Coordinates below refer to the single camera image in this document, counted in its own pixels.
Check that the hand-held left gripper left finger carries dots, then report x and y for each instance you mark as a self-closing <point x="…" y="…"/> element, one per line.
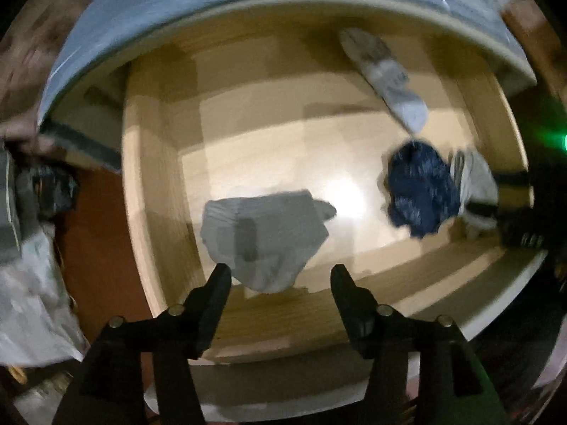
<point x="215" y="310"/>

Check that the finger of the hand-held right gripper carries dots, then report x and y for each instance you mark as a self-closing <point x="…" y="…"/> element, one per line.
<point x="511" y="178"/>
<point x="485" y="210"/>

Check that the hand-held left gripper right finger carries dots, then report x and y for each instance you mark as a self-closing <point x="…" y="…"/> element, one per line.
<point x="350" y="310"/>

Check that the grey striped sock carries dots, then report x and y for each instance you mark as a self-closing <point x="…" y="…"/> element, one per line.
<point x="480" y="183"/>

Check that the dark blue speckled underwear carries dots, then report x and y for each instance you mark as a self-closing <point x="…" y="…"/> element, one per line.
<point x="421" y="190"/>

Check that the grey underwear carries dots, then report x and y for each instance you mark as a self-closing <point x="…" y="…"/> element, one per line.
<point x="283" y="230"/>

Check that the grey and white sock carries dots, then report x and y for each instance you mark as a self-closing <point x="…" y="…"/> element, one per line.
<point x="390" y="79"/>

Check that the grey drawer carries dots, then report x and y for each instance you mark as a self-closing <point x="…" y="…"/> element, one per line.
<point x="274" y="150"/>

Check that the white crumpled plastic bag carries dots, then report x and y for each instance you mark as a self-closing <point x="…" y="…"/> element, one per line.
<point x="31" y="310"/>

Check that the beige leaf printed sheet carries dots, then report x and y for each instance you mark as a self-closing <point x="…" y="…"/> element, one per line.
<point x="44" y="44"/>

